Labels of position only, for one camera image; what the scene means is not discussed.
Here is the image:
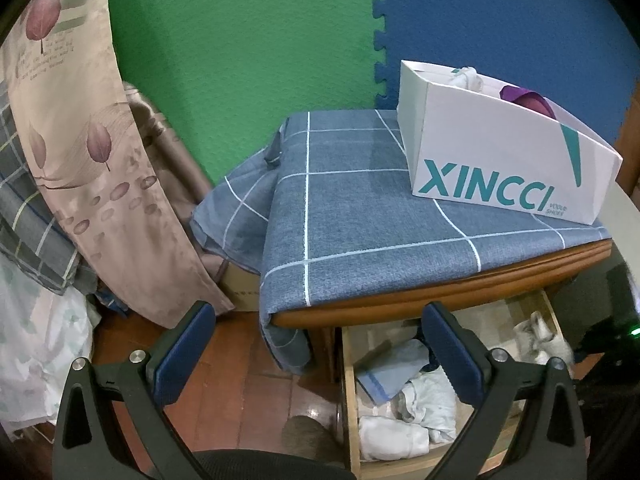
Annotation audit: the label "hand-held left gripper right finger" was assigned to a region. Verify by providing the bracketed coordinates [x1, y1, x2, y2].
[420, 301, 587, 480]

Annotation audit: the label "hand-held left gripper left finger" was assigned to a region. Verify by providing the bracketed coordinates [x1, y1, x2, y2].
[52, 300, 217, 480]

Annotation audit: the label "white thick underwear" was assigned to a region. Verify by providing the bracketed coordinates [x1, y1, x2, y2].
[357, 415, 431, 462]

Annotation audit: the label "wooden drawer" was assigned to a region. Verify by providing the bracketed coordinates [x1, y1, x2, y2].
[336, 287, 573, 480]

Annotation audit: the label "white cardboard box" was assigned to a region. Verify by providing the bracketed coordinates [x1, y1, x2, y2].
[396, 59, 624, 227]

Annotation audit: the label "light blue long underwear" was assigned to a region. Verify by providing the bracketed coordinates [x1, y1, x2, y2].
[447, 66, 483, 92]

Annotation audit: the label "white crumpled underwear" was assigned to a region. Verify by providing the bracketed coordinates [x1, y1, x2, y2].
[392, 367, 473, 443]

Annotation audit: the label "light blue folded cloth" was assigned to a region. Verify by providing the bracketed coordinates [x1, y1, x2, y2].
[356, 339, 433, 406]

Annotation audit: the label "pale rolled socks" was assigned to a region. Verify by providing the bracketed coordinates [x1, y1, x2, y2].
[515, 310, 573, 366]

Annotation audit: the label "wooden nightstand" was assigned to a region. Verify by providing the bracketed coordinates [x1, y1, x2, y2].
[270, 240, 613, 386]

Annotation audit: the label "brown cardboard box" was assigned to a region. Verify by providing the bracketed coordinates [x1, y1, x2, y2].
[220, 260, 263, 313]

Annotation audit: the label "white cabinet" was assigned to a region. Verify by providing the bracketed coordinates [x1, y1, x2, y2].
[597, 180, 640, 271]

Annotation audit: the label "grey fuzzy item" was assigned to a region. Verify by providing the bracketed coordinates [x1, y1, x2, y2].
[281, 416, 341, 461]

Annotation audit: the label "white floral sheet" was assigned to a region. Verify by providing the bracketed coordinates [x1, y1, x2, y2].
[0, 255, 101, 431]

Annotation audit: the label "blue checked cloth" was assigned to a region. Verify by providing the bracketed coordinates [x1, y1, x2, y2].
[190, 109, 612, 373]

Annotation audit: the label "grey checked blanket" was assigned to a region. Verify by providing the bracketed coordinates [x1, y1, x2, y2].
[0, 77, 98, 296]

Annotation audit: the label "brown curtain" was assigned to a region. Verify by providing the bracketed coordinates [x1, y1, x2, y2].
[122, 82, 226, 281]

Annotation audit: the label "purple garment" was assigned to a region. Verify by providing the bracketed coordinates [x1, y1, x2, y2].
[500, 85, 558, 121]

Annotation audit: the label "beige leaf print curtain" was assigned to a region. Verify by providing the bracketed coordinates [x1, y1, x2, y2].
[0, 0, 236, 321]

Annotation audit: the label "blue foam mat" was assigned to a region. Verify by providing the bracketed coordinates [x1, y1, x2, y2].
[370, 0, 636, 126]

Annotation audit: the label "green foam mat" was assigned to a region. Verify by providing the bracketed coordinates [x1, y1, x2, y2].
[104, 0, 386, 186]

